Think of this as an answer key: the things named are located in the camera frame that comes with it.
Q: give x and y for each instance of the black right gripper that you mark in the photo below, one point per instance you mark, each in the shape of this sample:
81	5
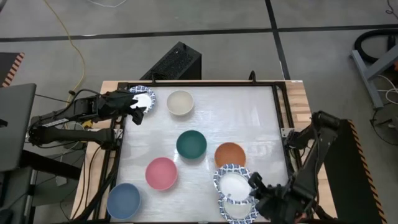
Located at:
278	203

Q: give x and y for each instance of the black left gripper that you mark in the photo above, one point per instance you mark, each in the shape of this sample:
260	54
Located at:
115	104

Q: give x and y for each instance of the blue patterned paper bowl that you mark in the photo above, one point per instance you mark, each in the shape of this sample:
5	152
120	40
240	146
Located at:
233	186
237	211
146	101

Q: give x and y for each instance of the orange bowl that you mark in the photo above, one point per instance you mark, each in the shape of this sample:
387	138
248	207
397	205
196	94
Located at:
230	154

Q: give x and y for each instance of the cream bowl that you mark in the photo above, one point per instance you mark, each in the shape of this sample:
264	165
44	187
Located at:
180	102

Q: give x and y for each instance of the green bowl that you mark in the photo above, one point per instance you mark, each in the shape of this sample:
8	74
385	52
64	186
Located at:
191	144

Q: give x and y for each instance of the pink bowl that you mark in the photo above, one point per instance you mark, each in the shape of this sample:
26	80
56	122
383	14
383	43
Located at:
161	173

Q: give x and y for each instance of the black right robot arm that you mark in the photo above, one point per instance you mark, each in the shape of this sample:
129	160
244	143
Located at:
320	146

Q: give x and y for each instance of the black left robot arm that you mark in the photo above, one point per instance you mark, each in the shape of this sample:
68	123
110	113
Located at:
68	135

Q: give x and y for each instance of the black computer tower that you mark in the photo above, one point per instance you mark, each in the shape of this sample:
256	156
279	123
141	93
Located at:
174	62

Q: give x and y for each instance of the hazard striped black platform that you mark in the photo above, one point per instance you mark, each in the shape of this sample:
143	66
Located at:
348	174

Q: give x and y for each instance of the grey monitor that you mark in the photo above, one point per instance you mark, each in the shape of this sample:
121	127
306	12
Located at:
15	124

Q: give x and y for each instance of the hazard striped black mat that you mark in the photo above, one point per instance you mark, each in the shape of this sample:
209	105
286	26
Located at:
7	67

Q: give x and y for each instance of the grey metal stand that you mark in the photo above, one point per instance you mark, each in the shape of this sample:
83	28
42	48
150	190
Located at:
371	73

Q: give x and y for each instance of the black metal table frame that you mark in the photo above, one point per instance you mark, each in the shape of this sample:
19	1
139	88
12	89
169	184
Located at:
202	84

